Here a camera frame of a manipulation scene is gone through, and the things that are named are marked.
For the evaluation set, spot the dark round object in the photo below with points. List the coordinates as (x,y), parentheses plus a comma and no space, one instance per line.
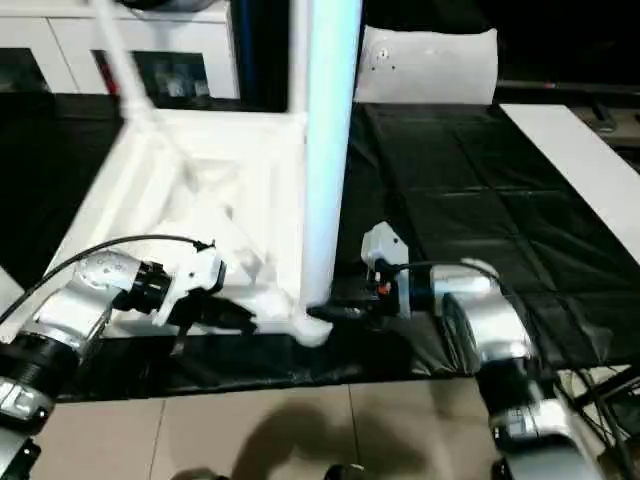
(170,4)

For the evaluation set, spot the white plastic table leg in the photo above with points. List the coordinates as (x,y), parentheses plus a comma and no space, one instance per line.
(296,60)
(332,130)
(10,290)
(125,70)

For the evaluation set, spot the white cabinet with glass doors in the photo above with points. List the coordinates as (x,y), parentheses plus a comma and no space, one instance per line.
(60,45)

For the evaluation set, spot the flat white board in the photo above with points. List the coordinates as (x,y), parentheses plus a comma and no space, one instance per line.
(575,165)

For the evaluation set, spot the grey left robot foot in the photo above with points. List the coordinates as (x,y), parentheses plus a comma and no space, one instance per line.
(195,475)

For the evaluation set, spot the white plastic table top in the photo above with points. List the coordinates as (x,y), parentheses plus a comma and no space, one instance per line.
(200,180)

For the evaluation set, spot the grey right robot foot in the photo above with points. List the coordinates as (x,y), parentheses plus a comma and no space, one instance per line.
(345,473)

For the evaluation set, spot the grey robot foot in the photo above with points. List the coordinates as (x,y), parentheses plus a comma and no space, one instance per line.
(345,473)
(195,475)

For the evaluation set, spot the black work mat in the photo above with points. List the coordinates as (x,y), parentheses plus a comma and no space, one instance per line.
(470,220)

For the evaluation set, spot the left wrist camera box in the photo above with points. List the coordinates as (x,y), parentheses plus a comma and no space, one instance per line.
(195,280)

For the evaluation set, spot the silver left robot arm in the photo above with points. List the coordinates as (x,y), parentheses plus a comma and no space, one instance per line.
(80,300)

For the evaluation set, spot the white plastic bag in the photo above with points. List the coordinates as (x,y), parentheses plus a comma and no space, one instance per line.
(430,65)

